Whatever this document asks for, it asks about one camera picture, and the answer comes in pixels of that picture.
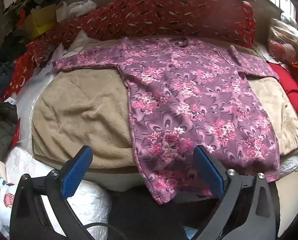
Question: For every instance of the dark grey jacket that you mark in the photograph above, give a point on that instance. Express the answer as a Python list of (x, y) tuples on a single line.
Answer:
[(1, 127)]

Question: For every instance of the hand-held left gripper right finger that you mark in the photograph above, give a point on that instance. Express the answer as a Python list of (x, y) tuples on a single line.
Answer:
[(209, 170)]

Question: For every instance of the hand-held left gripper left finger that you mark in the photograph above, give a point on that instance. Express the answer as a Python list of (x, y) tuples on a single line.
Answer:
[(76, 170)]

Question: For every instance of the red star print cloth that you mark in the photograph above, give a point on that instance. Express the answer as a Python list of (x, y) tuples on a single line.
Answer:
[(20, 77)]

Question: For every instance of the beige fleece blanket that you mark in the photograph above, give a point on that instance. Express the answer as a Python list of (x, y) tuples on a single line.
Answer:
[(76, 110)]

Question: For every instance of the purple floral shirt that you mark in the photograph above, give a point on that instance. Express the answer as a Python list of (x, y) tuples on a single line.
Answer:
[(189, 92)]

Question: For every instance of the plush doll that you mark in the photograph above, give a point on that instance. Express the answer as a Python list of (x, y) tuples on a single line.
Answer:
[(286, 47)]

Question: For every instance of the red patterned blanket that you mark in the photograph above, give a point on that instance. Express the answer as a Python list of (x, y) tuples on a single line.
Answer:
[(151, 17)]

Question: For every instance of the plain red cloth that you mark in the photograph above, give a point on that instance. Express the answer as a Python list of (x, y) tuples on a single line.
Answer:
[(291, 90)]

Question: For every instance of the white quilt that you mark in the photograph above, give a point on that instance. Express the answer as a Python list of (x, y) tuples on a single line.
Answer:
[(93, 200)]

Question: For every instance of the dark blue clothes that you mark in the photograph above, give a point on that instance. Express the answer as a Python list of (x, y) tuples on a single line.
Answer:
[(3, 67)]

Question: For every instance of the white plastic bag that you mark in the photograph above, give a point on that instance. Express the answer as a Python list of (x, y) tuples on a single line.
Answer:
[(76, 8)]

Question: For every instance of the clear plastic packaging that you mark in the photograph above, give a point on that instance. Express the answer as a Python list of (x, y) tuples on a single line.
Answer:
[(36, 87)]

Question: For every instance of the dark cloth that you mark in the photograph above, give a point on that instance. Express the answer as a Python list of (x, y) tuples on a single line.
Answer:
[(144, 215)]

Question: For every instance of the yellow box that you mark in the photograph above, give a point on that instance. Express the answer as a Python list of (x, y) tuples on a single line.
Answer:
[(41, 21)]

